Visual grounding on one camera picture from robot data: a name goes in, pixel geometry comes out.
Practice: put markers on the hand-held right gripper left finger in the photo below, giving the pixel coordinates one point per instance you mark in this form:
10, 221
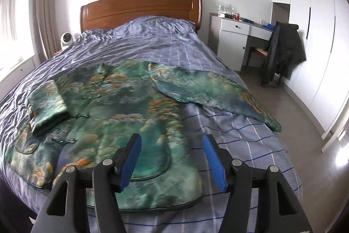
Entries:
133, 159

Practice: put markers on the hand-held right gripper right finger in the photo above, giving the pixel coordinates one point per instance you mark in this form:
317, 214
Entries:
215, 159

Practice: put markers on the green floral padded jacket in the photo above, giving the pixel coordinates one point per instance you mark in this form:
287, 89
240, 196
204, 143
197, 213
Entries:
128, 113

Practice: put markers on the wooden chair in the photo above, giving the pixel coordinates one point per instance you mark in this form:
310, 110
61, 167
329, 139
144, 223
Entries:
259, 52

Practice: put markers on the white desk with drawers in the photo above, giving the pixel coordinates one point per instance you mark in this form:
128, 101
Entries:
234, 33

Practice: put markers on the chair with dark jacket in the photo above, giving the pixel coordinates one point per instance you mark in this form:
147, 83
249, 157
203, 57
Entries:
286, 50

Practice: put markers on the white round fan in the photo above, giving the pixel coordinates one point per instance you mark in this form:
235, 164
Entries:
66, 40

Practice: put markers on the blue items on desk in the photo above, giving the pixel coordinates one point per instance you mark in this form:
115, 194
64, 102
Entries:
249, 21

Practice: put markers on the white window cabinet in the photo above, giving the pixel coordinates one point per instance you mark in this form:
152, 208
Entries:
16, 72

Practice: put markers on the clear plastic container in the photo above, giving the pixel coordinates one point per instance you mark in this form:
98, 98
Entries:
225, 9

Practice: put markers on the wooden headboard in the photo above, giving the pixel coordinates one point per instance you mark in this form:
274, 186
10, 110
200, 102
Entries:
141, 7

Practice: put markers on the white wardrobe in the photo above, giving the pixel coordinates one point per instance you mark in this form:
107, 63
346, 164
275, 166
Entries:
308, 17

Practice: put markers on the beige curtain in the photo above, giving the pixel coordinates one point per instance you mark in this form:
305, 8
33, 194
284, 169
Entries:
45, 12

